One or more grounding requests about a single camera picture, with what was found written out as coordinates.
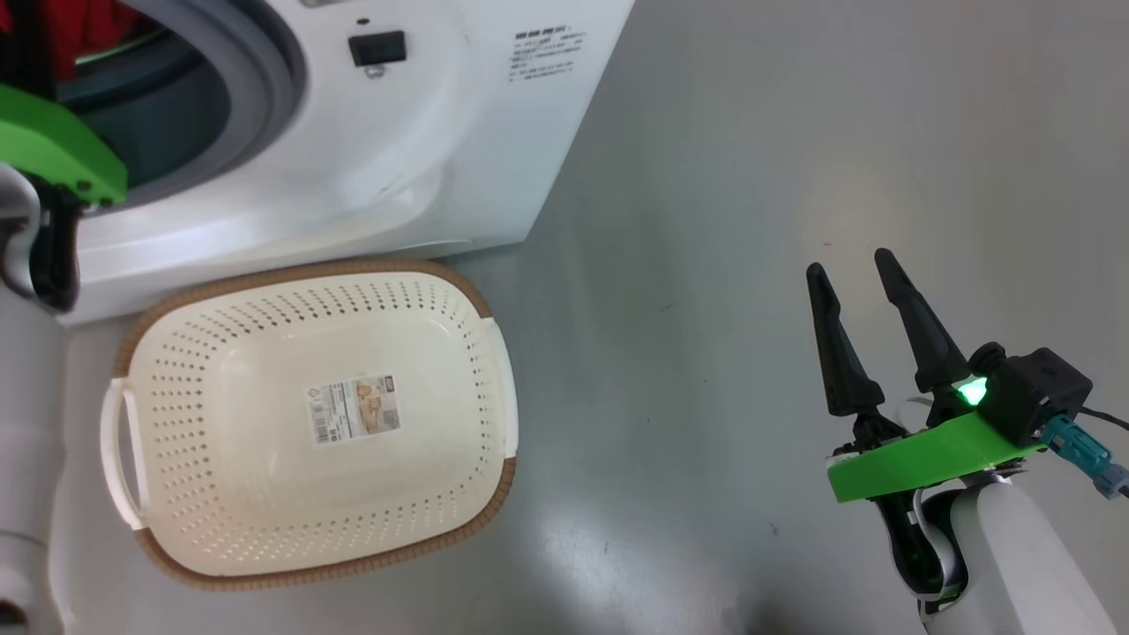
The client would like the printed product label sticker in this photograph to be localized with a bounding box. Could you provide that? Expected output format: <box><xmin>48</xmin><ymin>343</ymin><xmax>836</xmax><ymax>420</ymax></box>
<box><xmin>305</xmin><ymin>375</ymin><xmax>402</xmax><ymax>445</ymax></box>

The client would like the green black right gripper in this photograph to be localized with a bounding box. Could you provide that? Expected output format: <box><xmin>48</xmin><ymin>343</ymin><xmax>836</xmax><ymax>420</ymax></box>
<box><xmin>807</xmin><ymin>249</ymin><xmax>1046</xmax><ymax>605</ymax></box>

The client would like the black door latch socket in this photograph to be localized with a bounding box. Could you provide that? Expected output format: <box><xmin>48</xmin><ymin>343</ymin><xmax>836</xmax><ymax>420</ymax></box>
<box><xmin>348</xmin><ymin>31</ymin><xmax>408</xmax><ymax>70</ymax></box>

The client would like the white front-load washing machine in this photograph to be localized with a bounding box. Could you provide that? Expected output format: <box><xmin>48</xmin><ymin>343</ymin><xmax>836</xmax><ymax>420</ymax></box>
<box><xmin>0</xmin><ymin>0</ymin><xmax>637</xmax><ymax>328</ymax></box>

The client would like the stainless steel washing machine drum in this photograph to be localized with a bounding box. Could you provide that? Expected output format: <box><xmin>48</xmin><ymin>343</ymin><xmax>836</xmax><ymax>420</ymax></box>
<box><xmin>60</xmin><ymin>35</ymin><xmax>236</xmax><ymax>188</ymax></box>

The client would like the cream perforated laundry basket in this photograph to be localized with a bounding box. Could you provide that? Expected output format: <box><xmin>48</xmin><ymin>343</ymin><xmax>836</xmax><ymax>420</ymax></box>
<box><xmin>100</xmin><ymin>258</ymin><xmax>520</xmax><ymax>592</ymax></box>

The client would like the thin black camera cable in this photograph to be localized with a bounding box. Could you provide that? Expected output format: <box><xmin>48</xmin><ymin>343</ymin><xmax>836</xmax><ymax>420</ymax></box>
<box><xmin>1080</xmin><ymin>404</ymin><xmax>1129</xmax><ymax>435</ymax></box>

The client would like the teal camera cable connector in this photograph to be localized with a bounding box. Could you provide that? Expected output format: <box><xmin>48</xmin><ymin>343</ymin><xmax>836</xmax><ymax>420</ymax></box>
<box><xmin>1041</xmin><ymin>415</ymin><xmax>1129</xmax><ymax>500</ymax></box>

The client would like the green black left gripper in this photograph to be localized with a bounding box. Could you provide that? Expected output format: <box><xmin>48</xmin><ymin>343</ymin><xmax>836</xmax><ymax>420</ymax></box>
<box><xmin>0</xmin><ymin>0</ymin><xmax>129</xmax><ymax>310</ymax></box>

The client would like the red and white garment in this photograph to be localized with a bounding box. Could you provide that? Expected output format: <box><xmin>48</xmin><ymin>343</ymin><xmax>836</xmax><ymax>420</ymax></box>
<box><xmin>0</xmin><ymin>0</ymin><xmax>165</xmax><ymax>82</ymax></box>

